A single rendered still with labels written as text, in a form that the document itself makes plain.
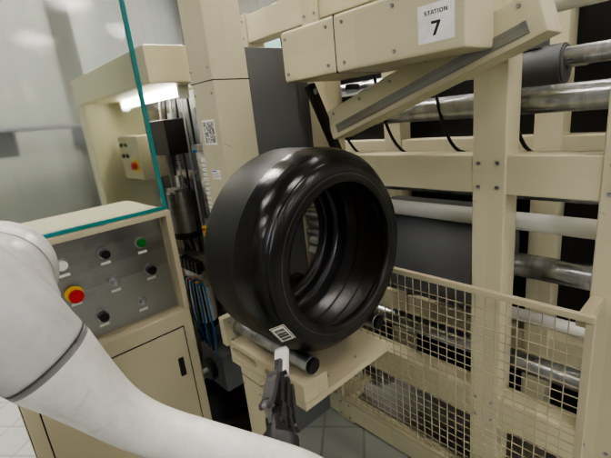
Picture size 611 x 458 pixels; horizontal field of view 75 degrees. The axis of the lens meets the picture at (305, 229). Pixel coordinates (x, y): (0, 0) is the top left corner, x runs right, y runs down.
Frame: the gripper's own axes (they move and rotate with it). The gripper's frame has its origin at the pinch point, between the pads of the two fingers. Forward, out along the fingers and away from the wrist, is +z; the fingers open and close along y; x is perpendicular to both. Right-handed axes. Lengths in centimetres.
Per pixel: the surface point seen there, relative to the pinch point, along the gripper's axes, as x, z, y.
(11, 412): -223, 75, 62
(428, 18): 58, 47, -38
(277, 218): 11.3, 19.9, -22.6
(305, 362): -0.8, 8.5, 14.1
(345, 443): -33, 35, 119
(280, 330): -0.1, 8.4, -0.6
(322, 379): 0.1, 7.5, 21.9
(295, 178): 17.5, 28.2, -25.5
